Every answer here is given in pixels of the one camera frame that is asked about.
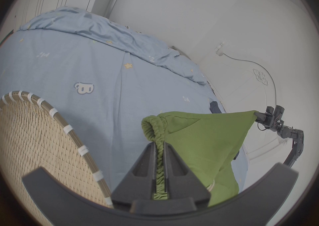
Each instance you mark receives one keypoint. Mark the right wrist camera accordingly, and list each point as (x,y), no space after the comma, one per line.
(278,111)

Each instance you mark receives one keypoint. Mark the round woven basket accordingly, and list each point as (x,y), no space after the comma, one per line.
(37,145)

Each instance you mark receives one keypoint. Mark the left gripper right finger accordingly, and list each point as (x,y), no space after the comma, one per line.
(182,187)

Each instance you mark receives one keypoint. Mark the pale blue quilt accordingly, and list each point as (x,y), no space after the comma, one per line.
(99,28)

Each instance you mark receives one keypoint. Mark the bed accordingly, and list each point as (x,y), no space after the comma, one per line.
(74,70)

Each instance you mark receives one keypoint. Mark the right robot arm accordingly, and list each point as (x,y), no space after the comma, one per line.
(296,142)

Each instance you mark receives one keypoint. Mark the green shorts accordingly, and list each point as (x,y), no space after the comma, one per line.
(204,140)

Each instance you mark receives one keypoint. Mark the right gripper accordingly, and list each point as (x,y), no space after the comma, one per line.
(266,119)

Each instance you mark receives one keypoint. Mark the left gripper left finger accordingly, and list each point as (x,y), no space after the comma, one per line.
(139,190)

